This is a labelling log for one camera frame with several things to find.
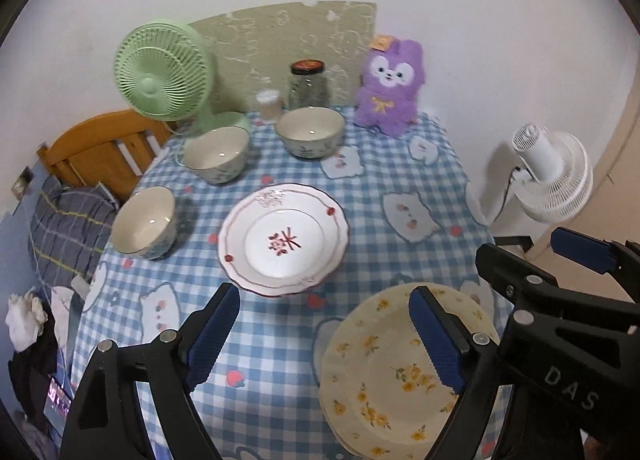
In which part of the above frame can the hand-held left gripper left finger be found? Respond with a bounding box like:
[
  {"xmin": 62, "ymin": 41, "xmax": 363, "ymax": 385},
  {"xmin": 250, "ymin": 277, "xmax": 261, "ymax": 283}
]
[{"xmin": 60, "ymin": 283, "xmax": 242, "ymax": 460}]

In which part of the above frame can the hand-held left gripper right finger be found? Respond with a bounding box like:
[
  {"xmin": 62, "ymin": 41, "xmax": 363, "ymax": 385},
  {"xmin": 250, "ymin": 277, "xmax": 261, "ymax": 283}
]
[{"xmin": 408, "ymin": 285, "xmax": 511, "ymax": 460}]

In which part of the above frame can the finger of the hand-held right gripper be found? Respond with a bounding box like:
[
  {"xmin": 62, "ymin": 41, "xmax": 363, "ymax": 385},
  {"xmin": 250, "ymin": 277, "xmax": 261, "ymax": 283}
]
[
  {"xmin": 550, "ymin": 226, "xmax": 640, "ymax": 301},
  {"xmin": 475, "ymin": 242, "xmax": 560, "ymax": 308}
]

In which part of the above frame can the yellow floral plate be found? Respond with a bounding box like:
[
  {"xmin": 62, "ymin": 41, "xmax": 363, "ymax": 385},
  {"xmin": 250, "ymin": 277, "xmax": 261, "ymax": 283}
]
[
  {"xmin": 319, "ymin": 283, "xmax": 501, "ymax": 460},
  {"xmin": 315, "ymin": 325, "xmax": 381, "ymax": 460}
]

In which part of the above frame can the white plate red pattern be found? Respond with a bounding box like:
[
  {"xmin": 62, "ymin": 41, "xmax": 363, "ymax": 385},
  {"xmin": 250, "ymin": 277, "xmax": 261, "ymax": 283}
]
[{"xmin": 217, "ymin": 183, "xmax": 350, "ymax": 298}]

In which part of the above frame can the floral ceramic bowl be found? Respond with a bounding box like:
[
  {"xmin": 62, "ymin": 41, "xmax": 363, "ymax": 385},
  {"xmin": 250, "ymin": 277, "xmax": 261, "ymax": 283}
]
[
  {"xmin": 110, "ymin": 186, "xmax": 177, "ymax": 261},
  {"xmin": 182, "ymin": 126, "xmax": 251, "ymax": 185},
  {"xmin": 275, "ymin": 106, "xmax": 346, "ymax": 160}
]

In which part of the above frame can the blue checkered tablecloth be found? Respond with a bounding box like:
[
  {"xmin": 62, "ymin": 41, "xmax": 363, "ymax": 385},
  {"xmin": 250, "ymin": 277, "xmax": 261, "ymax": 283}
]
[{"xmin": 70, "ymin": 107, "xmax": 516, "ymax": 460}]

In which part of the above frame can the white standing fan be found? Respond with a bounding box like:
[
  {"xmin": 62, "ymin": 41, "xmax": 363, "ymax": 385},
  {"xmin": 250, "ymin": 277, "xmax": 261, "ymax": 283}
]
[{"xmin": 492, "ymin": 122, "xmax": 595, "ymax": 241}]

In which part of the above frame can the lit phone screen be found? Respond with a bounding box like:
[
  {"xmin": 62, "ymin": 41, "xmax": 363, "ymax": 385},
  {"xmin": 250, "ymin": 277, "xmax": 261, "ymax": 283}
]
[{"xmin": 42, "ymin": 374, "xmax": 73, "ymax": 425}]

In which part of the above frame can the grey plaid pillow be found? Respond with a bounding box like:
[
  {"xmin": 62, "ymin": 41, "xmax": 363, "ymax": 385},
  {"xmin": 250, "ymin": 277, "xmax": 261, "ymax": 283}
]
[{"xmin": 27, "ymin": 174, "xmax": 121, "ymax": 286}]

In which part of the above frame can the black clothing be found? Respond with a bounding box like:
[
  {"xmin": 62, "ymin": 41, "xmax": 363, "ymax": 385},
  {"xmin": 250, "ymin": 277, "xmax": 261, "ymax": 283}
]
[{"xmin": 7, "ymin": 300, "xmax": 76, "ymax": 431}]

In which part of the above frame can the white crumpled cloth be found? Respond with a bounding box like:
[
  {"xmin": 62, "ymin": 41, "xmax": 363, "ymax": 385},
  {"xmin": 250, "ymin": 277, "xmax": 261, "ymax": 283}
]
[{"xmin": 5, "ymin": 291, "xmax": 48, "ymax": 353}]

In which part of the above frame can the purple plush rabbit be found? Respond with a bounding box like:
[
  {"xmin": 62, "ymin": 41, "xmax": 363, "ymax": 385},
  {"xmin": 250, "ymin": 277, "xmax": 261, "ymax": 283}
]
[{"xmin": 353, "ymin": 35, "xmax": 427, "ymax": 139}]

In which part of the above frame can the wooden headboard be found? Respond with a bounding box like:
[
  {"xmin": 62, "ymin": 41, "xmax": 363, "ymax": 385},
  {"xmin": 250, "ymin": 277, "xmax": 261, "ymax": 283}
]
[{"xmin": 36, "ymin": 109, "xmax": 173, "ymax": 201}]

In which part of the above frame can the cotton swab container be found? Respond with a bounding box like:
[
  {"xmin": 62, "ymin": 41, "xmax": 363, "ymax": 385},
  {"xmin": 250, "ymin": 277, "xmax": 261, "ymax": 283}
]
[{"xmin": 256, "ymin": 89, "xmax": 284, "ymax": 122}]

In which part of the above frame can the glass jar dark lid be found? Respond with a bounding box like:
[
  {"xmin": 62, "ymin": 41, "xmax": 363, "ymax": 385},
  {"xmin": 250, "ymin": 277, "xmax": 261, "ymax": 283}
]
[{"xmin": 288, "ymin": 59, "xmax": 331, "ymax": 111}]

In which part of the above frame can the green desk fan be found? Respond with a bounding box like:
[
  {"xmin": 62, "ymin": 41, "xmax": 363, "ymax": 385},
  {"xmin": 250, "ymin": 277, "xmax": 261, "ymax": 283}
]
[{"xmin": 114, "ymin": 16, "xmax": 253, "ymax": 138}]

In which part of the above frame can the green cartoon print placemat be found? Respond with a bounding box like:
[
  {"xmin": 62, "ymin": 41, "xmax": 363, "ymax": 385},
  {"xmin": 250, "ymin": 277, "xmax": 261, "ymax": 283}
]
[{"xmin": 187, "ymin": 0, "xmax": 378, "ymax": 113}]

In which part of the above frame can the black fan cable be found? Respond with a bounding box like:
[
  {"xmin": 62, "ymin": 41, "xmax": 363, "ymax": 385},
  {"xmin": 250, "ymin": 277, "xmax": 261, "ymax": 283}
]
[{"xmin": 497, "ymin": 166, "xmax": 523, "ymax": 227}]

